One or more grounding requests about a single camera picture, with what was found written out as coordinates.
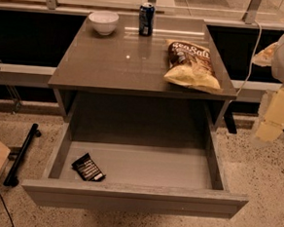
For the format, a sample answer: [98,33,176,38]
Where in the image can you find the grey counter cabinet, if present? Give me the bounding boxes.
[44,8,243,135]

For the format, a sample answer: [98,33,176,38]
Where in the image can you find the black rxbar chocolate bar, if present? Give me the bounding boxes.
[71,153,105,182]

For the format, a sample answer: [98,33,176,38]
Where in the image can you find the white ceramic bowl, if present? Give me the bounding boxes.
[89,11,119,36]

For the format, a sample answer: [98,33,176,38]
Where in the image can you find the sea salt chips bag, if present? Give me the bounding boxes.
[164,39,223,94]

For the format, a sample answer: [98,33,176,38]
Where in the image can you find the open grey top drawer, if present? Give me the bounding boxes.
[22,123,248,218]

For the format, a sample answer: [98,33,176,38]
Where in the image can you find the white hanging cable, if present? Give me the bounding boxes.
[235,19,264,97]

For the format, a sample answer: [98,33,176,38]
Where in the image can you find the dark blue soda can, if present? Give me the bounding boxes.
[138,2,155,37]

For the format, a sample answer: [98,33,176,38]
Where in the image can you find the black metal bar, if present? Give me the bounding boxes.
[4,124,41,187]

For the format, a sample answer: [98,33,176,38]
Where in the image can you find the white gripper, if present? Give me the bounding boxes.
[252,33,284,142]

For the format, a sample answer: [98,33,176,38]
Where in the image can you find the metal window railing frame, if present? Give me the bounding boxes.
[0,0,284,30]

